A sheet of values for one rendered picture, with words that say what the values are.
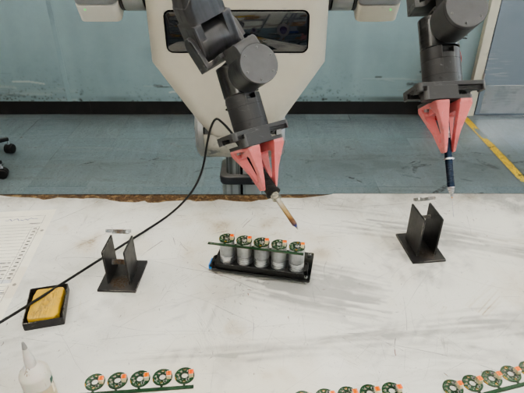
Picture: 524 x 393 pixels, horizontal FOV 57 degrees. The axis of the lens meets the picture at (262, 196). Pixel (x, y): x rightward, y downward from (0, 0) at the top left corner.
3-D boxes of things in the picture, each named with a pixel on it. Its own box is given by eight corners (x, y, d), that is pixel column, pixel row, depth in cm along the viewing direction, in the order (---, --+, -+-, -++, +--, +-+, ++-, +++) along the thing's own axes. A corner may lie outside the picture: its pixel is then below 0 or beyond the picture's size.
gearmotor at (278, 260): (272, 263, 79) (272, 238, 76) (287, 265, 78) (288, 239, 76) (270, 273, 77) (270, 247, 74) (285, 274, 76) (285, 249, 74)
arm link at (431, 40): (447, 19, 76) (411, 21, 76) (466, -1, 69) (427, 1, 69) (451, 62, 76) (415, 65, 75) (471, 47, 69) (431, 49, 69)
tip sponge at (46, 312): (32, 295, 74) (30, 288, 73) (69, 289, 75) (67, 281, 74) (23, 331, 68) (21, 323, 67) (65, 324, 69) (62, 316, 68)
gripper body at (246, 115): (291, 129, 77) (277, 84, 76) (236, 145, 72) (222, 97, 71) (270, 136, 82) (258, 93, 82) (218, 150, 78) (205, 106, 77)
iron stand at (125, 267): (146, 288, 81) (149, 229, 81) (130, 295, 72) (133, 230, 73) (111, 286, 81) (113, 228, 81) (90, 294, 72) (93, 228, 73)
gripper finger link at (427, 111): (487, 147, 69) (482, 83, 69) (440, 150, 68) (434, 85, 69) (464, 154, 76) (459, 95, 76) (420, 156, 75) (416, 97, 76)
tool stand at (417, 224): (428, 259, 88) (423, 198, 88) (454, 263, 78) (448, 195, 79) (398, 261, 87) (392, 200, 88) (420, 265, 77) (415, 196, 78)
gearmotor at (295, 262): (289, 265, 78) (290, 240, 76) (304, 267, 78) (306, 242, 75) (287, 275, 76) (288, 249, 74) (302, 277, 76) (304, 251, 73)
